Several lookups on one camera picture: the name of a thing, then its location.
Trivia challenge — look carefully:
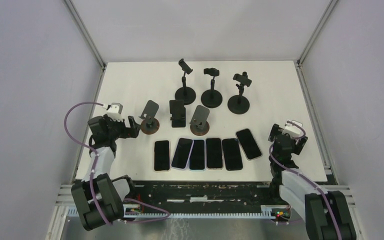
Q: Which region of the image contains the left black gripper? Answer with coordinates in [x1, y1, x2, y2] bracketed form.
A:
[103, 114, 141, 141]

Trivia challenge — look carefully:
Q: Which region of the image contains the wooden base phone stand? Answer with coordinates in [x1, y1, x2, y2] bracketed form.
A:
[139, 100, 160, 135]

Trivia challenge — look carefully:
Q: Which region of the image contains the cream cased phone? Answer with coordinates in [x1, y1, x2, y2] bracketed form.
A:
[154, 140, 171, 172]

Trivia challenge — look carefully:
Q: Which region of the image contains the black folding phone stand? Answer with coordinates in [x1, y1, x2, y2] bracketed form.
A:
[169, 100, 186, 128]

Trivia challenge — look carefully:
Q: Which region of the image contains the lilac cased phone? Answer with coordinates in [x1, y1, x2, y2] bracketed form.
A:
[171, 138, 194, 169]

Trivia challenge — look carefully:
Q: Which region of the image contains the dark phone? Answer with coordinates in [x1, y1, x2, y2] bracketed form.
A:
[221, 138, 243, 171]

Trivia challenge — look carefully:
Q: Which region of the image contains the black round clamp stand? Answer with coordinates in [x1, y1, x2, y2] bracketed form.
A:
[174, 58, 196, 105]

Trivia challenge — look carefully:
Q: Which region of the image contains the light blue cased phone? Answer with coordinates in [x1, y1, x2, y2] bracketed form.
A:
[189, 139, 206, 171]

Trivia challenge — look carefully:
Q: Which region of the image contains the white cased phone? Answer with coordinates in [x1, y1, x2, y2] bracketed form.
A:
[205, 138, 224, 170]

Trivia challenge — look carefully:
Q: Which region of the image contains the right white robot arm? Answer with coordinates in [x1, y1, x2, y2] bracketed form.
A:
[268, 120, 358, 240]

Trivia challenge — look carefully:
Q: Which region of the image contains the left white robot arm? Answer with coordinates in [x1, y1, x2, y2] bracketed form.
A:
[71, 114, 141, 231]

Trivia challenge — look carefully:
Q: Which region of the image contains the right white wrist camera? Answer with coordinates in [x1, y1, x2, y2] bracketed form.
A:
[281, 119, 306, 140]

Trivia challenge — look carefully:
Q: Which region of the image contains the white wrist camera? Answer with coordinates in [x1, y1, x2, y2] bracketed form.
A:
[281, 119, 306, 140]
[103, 102, 125, 123]

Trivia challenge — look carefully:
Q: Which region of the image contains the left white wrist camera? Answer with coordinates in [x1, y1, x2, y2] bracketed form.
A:
[103, 102, 125, 123]

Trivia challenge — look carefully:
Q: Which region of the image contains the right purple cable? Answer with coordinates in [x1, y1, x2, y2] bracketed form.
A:
[268, 120, 344, 240]

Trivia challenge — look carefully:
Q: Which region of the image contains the purple cable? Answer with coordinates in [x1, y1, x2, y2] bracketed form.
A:
[268, 120, 344, 240]
[63, 101, 172, 226]

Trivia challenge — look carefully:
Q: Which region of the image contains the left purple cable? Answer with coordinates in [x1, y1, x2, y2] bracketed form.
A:
[63, 101, 172, 226]

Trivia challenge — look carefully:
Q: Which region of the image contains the white slotted cable duct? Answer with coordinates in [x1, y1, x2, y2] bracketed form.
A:
[66, 205, 282, 220]

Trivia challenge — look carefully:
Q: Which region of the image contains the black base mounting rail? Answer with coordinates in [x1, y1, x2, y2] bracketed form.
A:
[130, 180, 288, 215]

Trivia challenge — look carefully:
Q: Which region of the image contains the aluminium frame post left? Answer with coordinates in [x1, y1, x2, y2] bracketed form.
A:
[62, 0, 107, 70]

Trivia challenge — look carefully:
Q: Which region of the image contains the aluminium frame post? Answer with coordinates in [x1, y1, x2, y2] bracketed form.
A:
[62, 0, 107, 70]
[296, 0, 340, 66]

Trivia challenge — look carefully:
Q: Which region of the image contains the aluminium frame post right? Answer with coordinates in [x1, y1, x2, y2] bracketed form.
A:
[296, 0, 340, 66]

